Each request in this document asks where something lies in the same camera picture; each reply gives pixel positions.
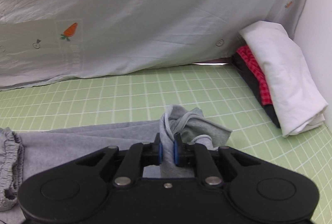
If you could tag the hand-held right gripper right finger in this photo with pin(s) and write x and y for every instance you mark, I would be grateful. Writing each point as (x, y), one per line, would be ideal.
(176, 152)

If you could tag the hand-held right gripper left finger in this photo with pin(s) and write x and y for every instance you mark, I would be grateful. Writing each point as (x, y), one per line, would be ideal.
(160, 152)

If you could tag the grey pants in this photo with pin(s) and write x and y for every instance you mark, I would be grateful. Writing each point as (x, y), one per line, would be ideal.
(77, 138)

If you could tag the black garment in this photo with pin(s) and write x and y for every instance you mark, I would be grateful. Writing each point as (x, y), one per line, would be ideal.
(249, 81)

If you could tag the red checked garment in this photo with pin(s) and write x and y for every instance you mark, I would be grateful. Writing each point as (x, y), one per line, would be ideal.
(255, 68)

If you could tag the white folded garment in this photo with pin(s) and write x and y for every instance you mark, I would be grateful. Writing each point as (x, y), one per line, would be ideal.
(285, 78)

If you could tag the grey carrot print sheet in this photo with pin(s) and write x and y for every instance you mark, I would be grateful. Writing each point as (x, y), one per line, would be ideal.
(155, 19)

